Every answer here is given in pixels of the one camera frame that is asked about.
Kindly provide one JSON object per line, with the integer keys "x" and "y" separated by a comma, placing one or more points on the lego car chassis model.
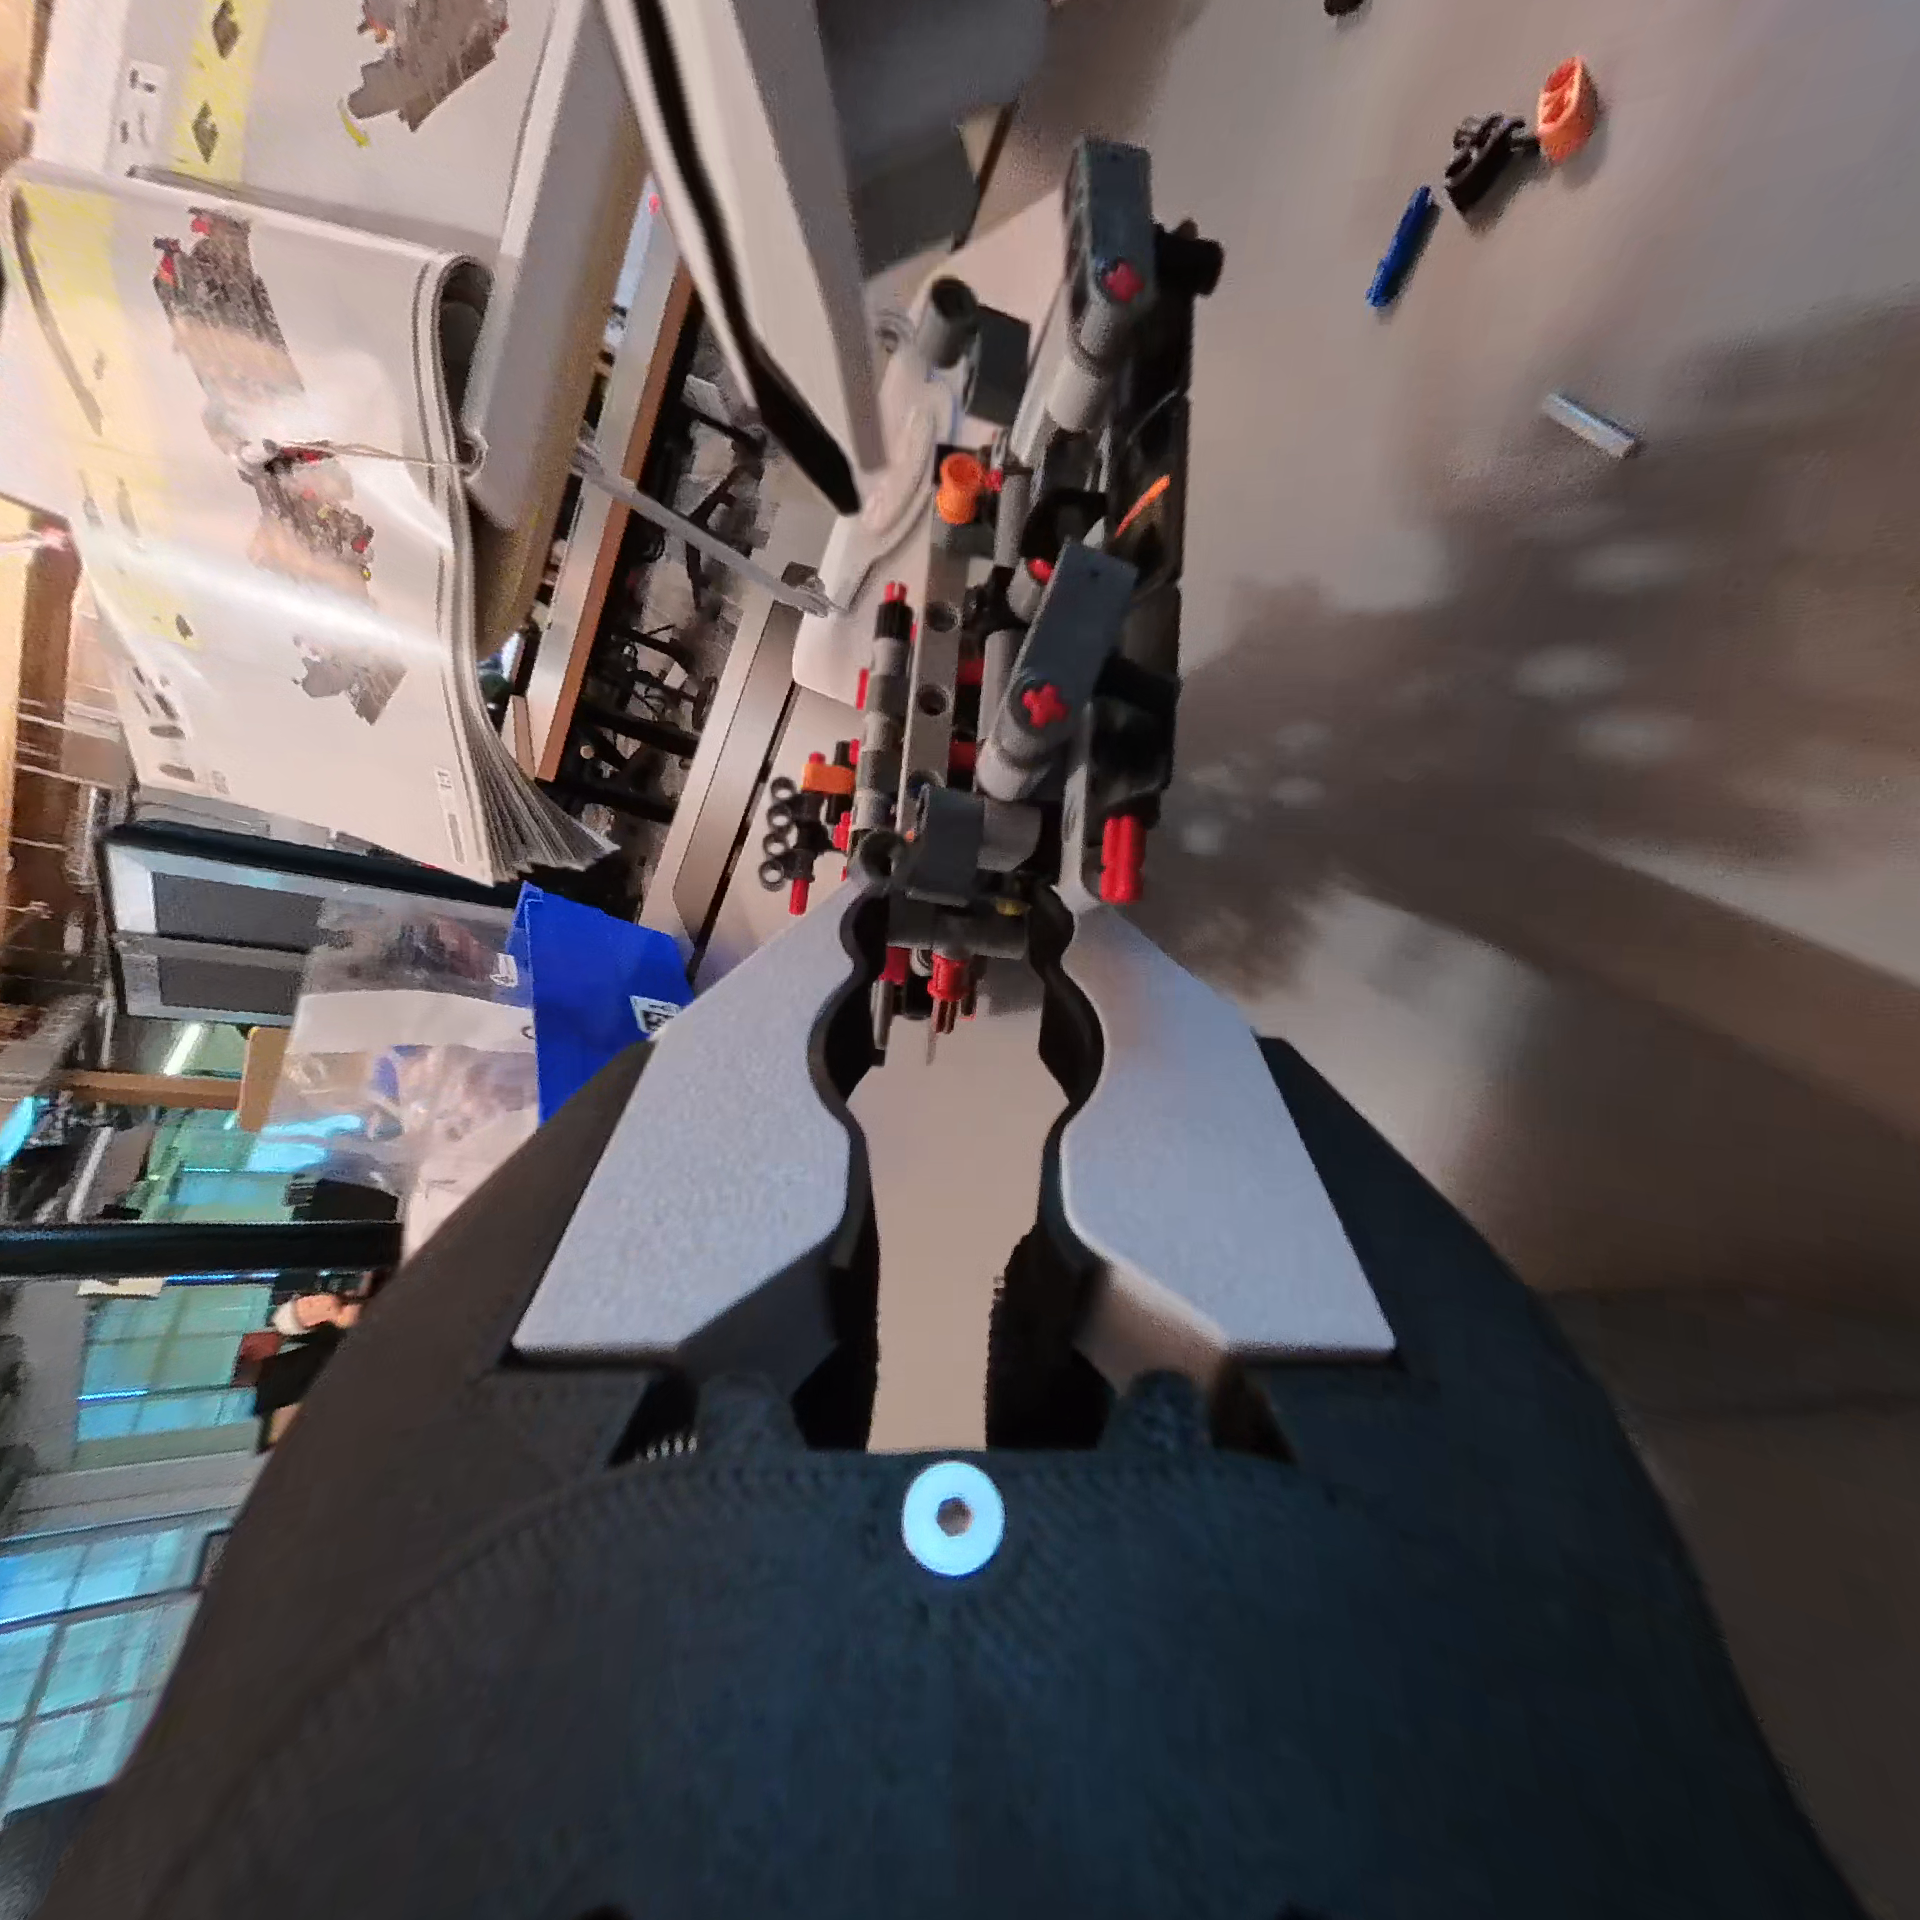
{"x": 1066, "y": 615}

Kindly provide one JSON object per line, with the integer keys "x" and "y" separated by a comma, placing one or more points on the grey framed panels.
{"x": 225, "y": 914}

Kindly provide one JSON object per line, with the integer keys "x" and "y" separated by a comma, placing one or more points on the blue plastic bin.
{"x": 578, "y": 1036}

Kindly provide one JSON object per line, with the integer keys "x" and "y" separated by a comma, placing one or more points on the pale grey lego axle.
{"x": 1590, "y": 426}

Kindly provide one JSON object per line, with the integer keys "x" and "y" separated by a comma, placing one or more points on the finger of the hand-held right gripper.
{"x": 673, "y": 164}
{"x": 795, "y": 180}

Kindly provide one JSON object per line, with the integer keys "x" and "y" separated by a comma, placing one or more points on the black lego connector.
{"x": 1485, "y": 159}

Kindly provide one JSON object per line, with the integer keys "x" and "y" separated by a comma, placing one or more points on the blue lego pin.
{"x": 1402, "y": 248}

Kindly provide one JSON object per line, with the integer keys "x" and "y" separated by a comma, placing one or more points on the open instruction booklet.
{"x": 225, "y": 388}

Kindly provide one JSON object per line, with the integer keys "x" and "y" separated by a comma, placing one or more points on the white stand base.
{"x": 833, "y": 652}

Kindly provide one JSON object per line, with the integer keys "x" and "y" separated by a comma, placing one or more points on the white book stand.
{"x": 555, "y": 224}

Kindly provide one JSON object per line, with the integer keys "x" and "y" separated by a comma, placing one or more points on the wood-edged desk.
{"x": 613, "y": 523}

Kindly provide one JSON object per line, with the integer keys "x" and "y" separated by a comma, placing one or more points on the black metal bar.
{"x": 182, "y": 1249}

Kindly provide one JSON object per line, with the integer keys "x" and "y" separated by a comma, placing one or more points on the clear plastic bag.
{"x": 405, "y": 1080}

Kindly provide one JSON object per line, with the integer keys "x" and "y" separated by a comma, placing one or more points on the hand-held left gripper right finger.
{"x": 1214, "y": 1185}

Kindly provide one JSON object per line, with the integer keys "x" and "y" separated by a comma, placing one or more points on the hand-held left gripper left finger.
{"x": 704, "y": 1185}

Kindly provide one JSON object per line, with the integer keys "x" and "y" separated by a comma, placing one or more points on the orange lego connector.
{"x": 1568, "y": 113}

